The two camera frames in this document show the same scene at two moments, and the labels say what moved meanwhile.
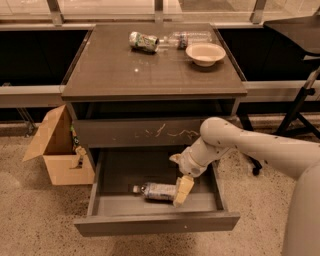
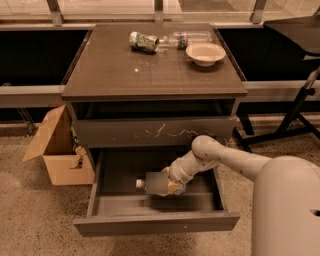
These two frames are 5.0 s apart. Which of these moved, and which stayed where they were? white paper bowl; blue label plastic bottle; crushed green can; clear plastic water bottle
Moved: blue label plastic bottle
Stayed: crushed green can; white paper bowl; clear plastic water bottle
